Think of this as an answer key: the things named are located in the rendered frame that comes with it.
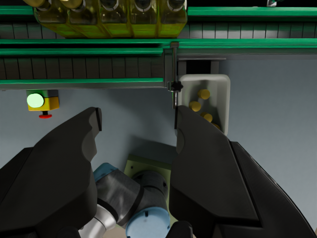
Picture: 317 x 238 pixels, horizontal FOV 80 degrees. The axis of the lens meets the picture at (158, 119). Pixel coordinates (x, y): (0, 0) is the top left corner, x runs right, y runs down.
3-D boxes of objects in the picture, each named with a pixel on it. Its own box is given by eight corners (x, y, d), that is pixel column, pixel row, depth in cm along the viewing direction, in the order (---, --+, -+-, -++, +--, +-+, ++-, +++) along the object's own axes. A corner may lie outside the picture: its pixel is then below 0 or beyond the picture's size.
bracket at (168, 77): (173, 58, 63) (176, 55, 56) (173, 87, 65) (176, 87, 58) (162, 58, 63) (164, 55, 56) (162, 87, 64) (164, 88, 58)
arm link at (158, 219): (151, 228, 62) (153, 265, 49) (117, 206, 60) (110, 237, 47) (174, 200, 61) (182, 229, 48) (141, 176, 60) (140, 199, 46)
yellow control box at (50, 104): (58, 89, 69) (47, 89, 62) (60, 109, 70) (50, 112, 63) (38, 89, 69) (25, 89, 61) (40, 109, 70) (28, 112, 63)
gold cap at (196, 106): (198, 109, 71) (201, 111, 67) (188, 110, 71) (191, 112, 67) (198, 100, 70) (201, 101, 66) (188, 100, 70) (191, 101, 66)
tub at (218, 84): (221, 74, 71) (231, 73, 62) (218, 133, 75) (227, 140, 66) (174, 75, 70) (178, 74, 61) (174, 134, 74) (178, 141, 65)
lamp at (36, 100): (44, 93, 62) (38, 93, 59) (45, 106, 63) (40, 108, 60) (29, 93, 62) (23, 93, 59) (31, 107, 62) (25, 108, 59)
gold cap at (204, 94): (206, 98, 70) (210, 99, 66) (196, 98, 70) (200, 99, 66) (206, 89, 70) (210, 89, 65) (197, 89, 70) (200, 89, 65)
